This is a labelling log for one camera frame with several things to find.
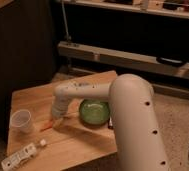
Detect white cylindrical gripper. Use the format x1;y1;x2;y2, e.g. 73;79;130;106
50;101;68;127

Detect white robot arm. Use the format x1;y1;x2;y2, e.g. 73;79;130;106
51;74;171;171

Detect green ceramic bowl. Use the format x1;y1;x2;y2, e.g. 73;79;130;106
79;99;110;126

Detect clear plastic cup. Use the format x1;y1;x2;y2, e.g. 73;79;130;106
10;109;33;133

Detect white plastic bottle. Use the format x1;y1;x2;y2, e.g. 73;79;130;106
1;139;47;171

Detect metal pole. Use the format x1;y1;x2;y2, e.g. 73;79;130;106
61;0;71;44

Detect long silver case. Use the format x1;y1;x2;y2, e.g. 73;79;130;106
57;41;189;80

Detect wooden shelf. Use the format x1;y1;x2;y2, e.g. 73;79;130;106
57;0;189;19

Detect black case handle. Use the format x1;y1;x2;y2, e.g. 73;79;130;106
156;57;187;67

